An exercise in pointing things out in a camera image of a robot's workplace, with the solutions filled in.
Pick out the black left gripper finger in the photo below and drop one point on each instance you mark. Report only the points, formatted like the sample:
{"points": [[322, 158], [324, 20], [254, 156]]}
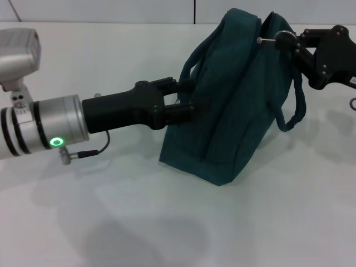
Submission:
{"points": [[178, 84], [180, 112]]}

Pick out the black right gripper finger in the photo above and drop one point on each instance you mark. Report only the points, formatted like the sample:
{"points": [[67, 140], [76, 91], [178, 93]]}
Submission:
{"points": [[294, 40], [304, 62]]}

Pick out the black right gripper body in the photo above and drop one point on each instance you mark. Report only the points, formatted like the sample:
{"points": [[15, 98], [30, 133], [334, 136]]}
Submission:
{"points": [[336, 58]]}

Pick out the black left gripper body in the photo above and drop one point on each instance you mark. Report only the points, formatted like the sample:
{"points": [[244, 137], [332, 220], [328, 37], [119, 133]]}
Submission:
{"points": [[119, 111]]}

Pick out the dark blue fabric lunch bag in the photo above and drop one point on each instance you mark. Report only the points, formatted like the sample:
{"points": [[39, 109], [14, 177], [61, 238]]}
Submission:
{"points": [[236, 111]]}

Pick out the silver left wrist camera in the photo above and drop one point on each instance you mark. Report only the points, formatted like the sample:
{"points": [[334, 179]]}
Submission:
{"points": [[16, 55]]}

